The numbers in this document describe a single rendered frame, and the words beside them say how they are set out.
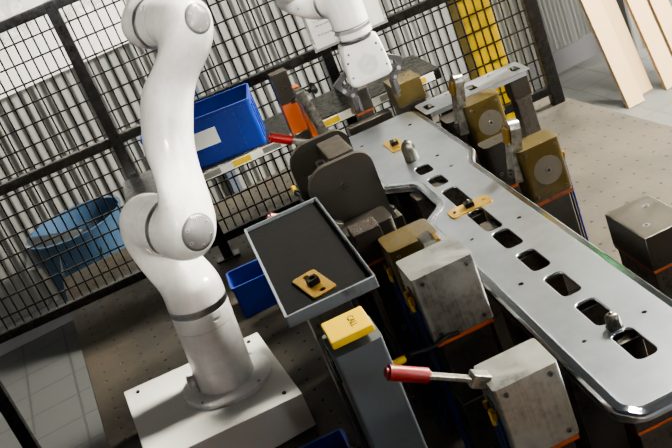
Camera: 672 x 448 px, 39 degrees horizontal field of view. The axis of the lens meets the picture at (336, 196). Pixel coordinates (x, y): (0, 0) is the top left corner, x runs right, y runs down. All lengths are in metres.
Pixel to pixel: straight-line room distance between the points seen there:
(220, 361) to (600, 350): 0.86
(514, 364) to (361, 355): 0.19
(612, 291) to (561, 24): 4.00
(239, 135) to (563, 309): 1.28
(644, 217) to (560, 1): 3.86
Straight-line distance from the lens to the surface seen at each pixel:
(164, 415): 2.00
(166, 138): 1.80
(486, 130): 2.21
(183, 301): 1.87
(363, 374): 1.26
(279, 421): 1.90
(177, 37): 1.75
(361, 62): 2.13
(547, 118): 2.91
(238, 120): 2.48
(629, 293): 1.43
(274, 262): 1.50
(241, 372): 1.96
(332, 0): 2.09
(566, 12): 5.38
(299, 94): 2.12
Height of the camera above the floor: 1.77
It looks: 22 degrees down
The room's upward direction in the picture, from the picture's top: 22 degrees counter-clockwise
